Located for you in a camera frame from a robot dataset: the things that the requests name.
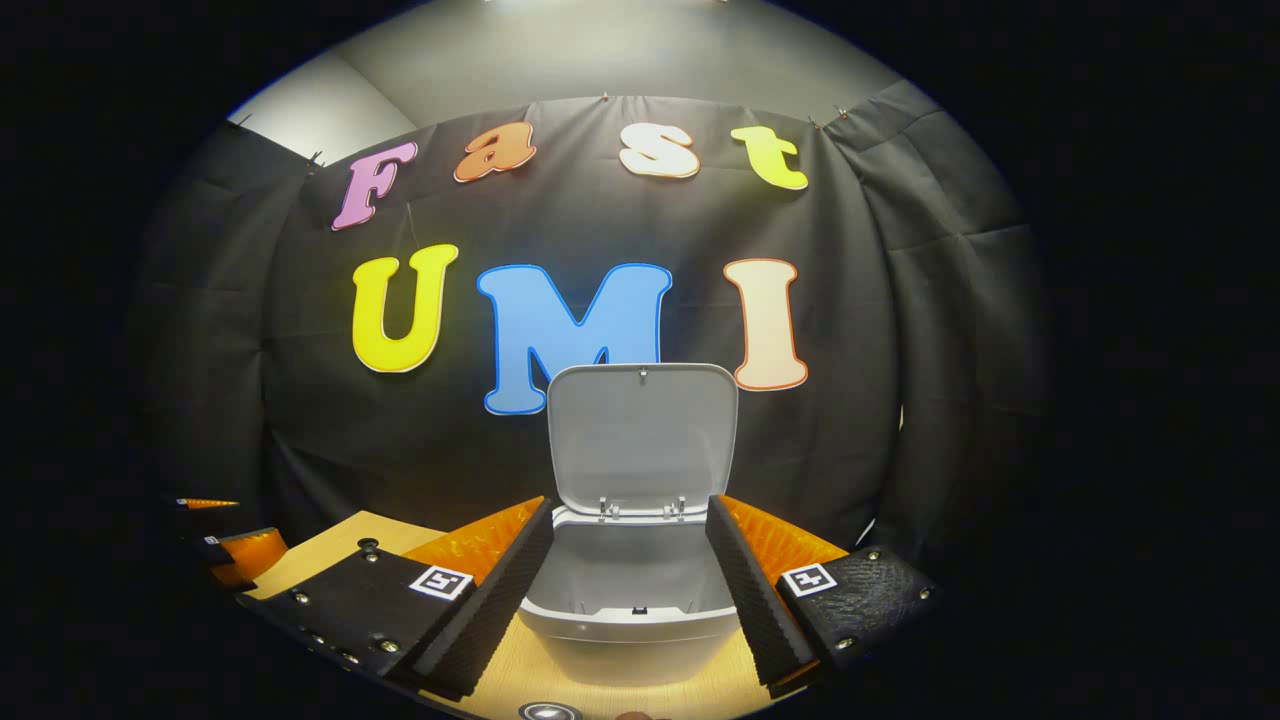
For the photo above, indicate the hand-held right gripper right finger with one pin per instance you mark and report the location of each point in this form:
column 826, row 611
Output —
column 760, row 620

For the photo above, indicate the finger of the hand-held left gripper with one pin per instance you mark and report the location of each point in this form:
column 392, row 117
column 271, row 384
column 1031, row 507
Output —
column 250, row 552
column 210, row 503

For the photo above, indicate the white desktop garbage bin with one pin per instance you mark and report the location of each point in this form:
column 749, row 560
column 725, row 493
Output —
column 640, row 440

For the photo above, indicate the black backdrop cloth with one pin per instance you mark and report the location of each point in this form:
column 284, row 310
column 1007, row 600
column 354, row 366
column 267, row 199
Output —
column 300, row 420

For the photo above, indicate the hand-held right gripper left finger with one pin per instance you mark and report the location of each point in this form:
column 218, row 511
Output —
column 500, row 610

